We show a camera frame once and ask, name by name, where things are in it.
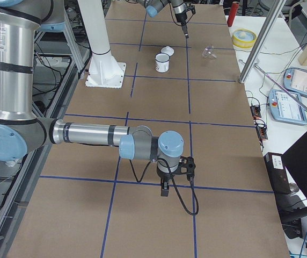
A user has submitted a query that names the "white cup lid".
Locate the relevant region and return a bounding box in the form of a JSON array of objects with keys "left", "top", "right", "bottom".
[{"left": 160, "top": 46, "right": 174, "bottom": 56}]

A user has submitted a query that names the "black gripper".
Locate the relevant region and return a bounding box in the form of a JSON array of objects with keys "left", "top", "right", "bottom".
[
  {"left": 176, "top": 11, "right": 189, "bottom": 39},
  {"left": 157, "top": 169, "right": 171, "bottom": 197}
]

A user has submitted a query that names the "black desktop box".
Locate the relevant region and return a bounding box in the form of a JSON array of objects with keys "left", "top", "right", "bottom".
[{"left": 264, "top": 152, "right": 291, "bottom": 195}]

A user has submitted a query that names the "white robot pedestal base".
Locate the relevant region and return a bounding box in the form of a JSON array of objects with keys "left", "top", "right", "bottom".
[{"left": 78, "top": 0, "right": 126, "bottom": 89}]

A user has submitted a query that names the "yellow rimmed bowl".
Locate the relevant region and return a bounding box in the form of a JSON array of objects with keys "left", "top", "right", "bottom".
[{"left": 232, "top": 28, "right": 257, "bottom": 48}]

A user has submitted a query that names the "far blue teach pendant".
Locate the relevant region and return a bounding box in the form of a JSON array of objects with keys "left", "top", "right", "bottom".
[{"left": 283, "top": 68, "right": 307, "bottom": 97}]

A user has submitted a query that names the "aluminium frame post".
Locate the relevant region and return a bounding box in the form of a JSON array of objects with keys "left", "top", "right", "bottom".
[{"left": 239, "top": 0, "right": 286, "bottom": 83}]

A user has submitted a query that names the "black camera cable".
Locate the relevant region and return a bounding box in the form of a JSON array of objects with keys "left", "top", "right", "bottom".
[{"left": 128, "top": 157, "right": 199, "bottom": 216}]

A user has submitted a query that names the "blue teach pendant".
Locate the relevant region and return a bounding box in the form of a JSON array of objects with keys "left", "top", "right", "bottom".
[
  {"left": 283, "top": 68, "right": 307, "bottom": 97},
  {"left": 268, "top": 89, "right": 307, "bottom": 125}
]

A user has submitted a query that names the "red cylinder tube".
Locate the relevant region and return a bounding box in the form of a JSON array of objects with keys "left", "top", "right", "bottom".
[{"left": 227, "top": 1, "right": 239, "bottom": 27}]

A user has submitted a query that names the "near blue teach pendant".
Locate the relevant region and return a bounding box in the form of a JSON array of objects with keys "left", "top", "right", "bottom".
[{"left": 268, "top": 89, "right": 307, "bottom": 125}]

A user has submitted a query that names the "white enamel cup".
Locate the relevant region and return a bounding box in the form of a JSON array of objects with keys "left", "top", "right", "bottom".
[{"left": 155, "top": 53, "right": 170, "bottom": 73}]

